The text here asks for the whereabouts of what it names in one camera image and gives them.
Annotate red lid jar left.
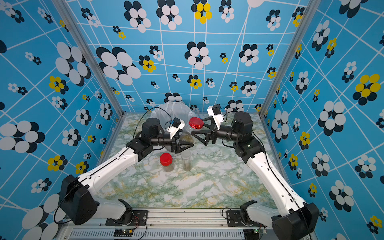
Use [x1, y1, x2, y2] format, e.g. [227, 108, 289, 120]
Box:
[160, 153, 174, 172]

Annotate right black cable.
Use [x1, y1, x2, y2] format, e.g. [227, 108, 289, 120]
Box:
[221, 111, 236, 124]

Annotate black cable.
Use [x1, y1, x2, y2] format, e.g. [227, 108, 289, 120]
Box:
[221, 111, 236, 124]
[131, 106, 173, 142]

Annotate right aluminium corner post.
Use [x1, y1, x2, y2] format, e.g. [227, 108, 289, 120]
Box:
[259, 0, 322, 119]

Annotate right circuit board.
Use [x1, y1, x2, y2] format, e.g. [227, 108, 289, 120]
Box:
[243, 229, 267, 240]

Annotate left aluminium corner post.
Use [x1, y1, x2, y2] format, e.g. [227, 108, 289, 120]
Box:
[51, 0, 125, 118]

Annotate aluminium front rail frame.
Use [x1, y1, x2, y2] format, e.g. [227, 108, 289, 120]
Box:
[56, 208, 278, 240]

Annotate aluminium corner post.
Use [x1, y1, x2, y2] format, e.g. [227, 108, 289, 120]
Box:
[51, 0, 125, 118]
[259, 0, 322, 119]

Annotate red jar lid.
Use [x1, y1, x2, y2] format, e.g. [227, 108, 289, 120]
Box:
[189, 117, 204, 130]

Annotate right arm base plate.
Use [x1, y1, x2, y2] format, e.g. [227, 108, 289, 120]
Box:
[223, 209, 265, 228]

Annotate circuit board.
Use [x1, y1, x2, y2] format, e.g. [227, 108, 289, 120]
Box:
[113, 229, 135, 239]
[243, 229, 267, 240]

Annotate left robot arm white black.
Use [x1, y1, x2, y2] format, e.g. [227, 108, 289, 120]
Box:
[59, 118, 193, 226]

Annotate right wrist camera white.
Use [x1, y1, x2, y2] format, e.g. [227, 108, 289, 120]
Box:
[207, 104, 224, 130]

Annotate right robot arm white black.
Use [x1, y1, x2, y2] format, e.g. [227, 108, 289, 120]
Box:
[191, 105, 320, 240]

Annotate left circuit board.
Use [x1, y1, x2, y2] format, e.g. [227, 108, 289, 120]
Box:
[113, 229, 135, 239]

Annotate left black cable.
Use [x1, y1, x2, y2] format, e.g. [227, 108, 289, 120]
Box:
[131, 106, 173, 142]

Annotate clear jar with mung beans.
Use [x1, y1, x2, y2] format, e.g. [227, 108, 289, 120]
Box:
[180, 123, 194, 144]

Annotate white plastic bin liner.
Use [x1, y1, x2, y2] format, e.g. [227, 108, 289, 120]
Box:
[150, 102, 198, 130]

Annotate lidless clear jar beans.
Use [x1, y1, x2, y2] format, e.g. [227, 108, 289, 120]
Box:
[181, 150, 192, 172]

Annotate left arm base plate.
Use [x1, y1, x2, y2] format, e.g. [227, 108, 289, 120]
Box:
[105, 210, 149, 227]

